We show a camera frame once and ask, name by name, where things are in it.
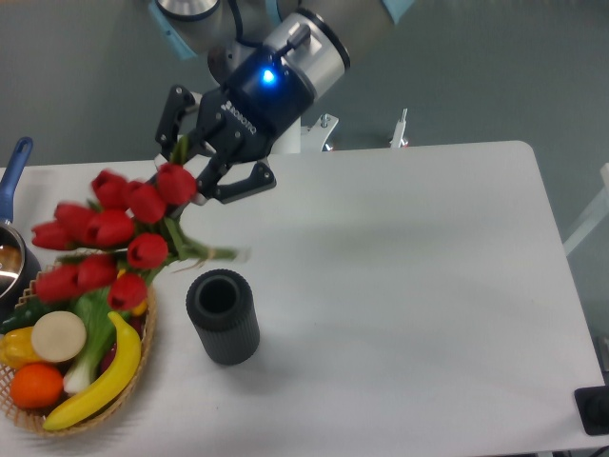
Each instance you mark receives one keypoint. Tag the yellow bell pepper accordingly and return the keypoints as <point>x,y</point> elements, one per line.
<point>17,350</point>

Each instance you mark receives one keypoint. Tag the green bok choy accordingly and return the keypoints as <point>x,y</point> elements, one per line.
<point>92,309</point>

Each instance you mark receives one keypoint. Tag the green cucumber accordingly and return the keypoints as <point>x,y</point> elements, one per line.
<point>25,315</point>

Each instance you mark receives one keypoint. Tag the orange fruit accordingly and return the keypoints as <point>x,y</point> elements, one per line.
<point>36,386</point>

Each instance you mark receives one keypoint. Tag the beige round disc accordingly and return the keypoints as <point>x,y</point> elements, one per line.
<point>58,336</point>

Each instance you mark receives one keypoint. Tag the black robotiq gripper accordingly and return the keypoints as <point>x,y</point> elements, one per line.
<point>240,120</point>

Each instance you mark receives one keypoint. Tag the black device at edge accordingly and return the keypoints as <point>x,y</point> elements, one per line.
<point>592,404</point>

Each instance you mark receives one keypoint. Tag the white frame at right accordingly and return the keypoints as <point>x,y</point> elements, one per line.
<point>593,214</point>

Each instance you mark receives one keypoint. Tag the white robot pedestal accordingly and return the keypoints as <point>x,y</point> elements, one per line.
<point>290,141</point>

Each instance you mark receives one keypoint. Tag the red tulip bouquet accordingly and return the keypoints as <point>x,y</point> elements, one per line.
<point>123,238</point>

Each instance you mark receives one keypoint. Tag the woven wicker basket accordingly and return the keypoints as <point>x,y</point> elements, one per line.
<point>32,420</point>

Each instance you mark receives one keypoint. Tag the dark grey ribbed vase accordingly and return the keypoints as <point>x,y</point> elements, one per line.
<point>220,306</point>

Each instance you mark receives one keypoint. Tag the yellow lemon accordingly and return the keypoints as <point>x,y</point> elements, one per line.
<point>139,308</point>

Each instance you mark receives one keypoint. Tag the yellow banana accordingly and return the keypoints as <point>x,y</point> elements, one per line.
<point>108,386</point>

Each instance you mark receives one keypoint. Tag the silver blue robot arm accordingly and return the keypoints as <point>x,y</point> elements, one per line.
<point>319,39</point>

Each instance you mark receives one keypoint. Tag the blue handled saucepan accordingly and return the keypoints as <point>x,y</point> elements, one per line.
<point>19,266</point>

